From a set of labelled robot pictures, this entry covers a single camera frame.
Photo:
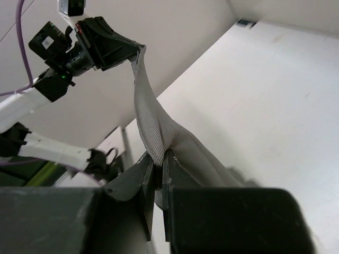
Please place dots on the grey pleated skirt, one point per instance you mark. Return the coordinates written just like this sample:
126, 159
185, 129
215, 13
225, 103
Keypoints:
159, 133

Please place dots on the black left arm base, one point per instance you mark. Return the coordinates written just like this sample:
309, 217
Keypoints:
105, 166

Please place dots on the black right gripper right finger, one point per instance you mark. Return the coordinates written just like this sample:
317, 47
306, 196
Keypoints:
201, 219

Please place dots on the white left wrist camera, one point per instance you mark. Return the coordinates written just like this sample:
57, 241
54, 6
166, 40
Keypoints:
72, 11

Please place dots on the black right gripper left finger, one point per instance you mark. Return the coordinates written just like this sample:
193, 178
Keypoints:
116, 218

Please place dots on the blue left corner label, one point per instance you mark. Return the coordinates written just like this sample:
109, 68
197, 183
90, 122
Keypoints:
248, 24

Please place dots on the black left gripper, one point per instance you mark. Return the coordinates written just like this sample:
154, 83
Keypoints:
105, 47

